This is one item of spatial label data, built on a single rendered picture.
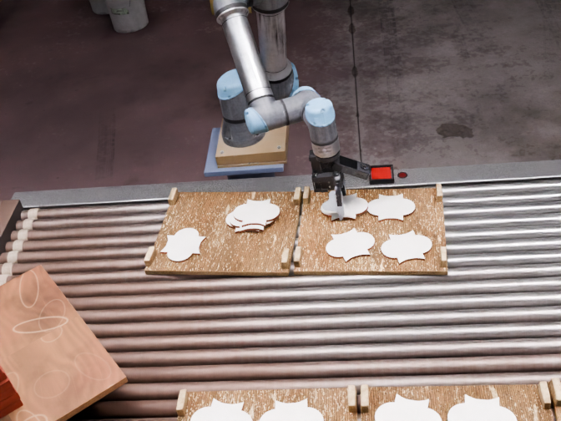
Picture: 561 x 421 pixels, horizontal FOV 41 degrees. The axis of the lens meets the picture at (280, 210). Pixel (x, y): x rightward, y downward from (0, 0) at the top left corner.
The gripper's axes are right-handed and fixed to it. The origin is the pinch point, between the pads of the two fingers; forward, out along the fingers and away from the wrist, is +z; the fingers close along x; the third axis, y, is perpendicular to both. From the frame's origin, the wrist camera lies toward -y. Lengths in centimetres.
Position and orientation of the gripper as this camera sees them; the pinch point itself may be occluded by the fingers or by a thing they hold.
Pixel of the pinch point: (344, 205)
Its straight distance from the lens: 222.6
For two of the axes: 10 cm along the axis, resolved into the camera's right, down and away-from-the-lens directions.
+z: 1.9, 7.7, 6.2
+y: -9.8, 0.7, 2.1
